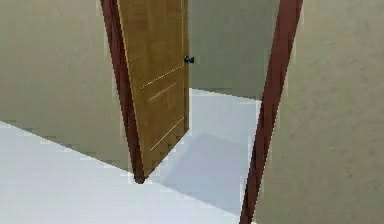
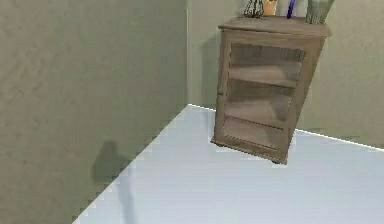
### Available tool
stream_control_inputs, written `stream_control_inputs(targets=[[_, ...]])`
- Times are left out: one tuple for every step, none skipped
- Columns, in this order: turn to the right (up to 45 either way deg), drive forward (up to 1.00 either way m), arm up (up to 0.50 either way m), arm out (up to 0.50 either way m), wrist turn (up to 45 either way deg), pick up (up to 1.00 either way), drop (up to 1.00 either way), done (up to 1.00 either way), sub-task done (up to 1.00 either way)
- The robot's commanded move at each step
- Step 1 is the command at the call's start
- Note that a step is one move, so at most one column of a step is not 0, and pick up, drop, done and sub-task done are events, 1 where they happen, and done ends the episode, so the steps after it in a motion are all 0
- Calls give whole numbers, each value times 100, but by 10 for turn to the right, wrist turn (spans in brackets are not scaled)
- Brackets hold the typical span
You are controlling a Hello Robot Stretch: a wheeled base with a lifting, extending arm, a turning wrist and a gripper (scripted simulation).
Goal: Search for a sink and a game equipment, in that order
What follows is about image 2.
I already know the brown wooden shelf cabinet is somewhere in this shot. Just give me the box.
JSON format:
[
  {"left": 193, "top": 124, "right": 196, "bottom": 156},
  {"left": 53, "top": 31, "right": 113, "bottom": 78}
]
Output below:
[{"left": 210, "top": 15, "right": 332, "bottom": 165}]

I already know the grey green striped vase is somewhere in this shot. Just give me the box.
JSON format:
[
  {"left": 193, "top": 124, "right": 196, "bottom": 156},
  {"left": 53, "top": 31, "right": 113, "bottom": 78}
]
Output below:
[{"left": 305, "top": 0, "right": 335, "bottom": 25}]

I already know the dark wire ornament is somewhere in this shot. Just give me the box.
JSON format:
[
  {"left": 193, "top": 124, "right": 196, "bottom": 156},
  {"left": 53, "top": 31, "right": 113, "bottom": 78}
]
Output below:
[{"left": 242, "top": 0, "right": 265, "bottom": 19}]

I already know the orange cup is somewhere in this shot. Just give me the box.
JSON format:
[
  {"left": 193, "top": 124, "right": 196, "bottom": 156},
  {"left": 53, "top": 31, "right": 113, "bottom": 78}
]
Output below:
[{"left": 263, "top": 0, "right": 279, "bottom": 17}]

